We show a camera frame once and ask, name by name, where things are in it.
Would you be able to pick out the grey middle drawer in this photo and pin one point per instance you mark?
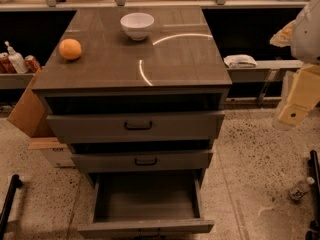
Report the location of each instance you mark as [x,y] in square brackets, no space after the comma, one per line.
[142,161]

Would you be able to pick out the grey top drawer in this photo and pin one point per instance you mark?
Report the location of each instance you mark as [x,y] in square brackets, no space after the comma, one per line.
[136,127]

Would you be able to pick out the orange fruit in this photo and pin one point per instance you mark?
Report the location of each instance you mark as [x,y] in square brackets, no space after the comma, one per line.
[70,49]

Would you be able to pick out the black left base bar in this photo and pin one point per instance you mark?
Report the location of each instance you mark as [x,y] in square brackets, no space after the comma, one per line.
[15,183]

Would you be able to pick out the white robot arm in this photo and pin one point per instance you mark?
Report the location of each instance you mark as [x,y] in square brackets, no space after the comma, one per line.
[302,35]

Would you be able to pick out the brown cardboard box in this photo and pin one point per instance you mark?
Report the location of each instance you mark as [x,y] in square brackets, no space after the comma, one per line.
[29,115]

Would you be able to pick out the black base bar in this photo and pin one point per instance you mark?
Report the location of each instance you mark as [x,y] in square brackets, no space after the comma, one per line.
[314,171]
[15,183]

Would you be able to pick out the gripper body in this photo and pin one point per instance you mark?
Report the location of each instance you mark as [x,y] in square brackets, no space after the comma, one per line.
[307,37]

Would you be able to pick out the black right base bar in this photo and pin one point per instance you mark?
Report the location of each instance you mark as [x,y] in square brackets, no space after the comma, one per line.
[314,171]

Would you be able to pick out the white pump bottle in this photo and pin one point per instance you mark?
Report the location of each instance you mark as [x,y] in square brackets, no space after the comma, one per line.
[16,59]

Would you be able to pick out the grey bottom drawer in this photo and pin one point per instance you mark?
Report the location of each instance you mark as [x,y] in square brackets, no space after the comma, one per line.
[146,204]

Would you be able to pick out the grey shelf rail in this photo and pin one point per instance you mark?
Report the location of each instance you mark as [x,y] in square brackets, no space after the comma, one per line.
[265,71]

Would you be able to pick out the white ceramic bowl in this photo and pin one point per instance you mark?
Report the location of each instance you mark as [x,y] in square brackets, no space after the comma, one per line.
[137,26]

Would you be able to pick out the folded white cloth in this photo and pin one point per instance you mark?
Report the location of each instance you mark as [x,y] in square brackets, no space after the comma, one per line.
[240,61]

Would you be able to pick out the white labelled box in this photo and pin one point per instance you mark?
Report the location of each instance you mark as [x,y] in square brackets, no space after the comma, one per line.
[56,153]

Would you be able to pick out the grey drawer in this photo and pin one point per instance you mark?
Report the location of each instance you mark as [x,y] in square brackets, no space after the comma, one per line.
[142,161]
[146,204]
[136,127]

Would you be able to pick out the red can at edge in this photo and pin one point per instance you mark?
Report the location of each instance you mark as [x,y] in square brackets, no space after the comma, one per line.
[5,62]

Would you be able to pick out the small clear plastic bottle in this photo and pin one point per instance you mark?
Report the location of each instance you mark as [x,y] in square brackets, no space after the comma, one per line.
[301,188]

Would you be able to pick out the grey drawer cabinet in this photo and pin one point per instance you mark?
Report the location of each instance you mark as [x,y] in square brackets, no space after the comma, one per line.
[177,68]

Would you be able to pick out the red soda can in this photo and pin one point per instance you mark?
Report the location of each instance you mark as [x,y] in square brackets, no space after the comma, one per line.
[32,63]

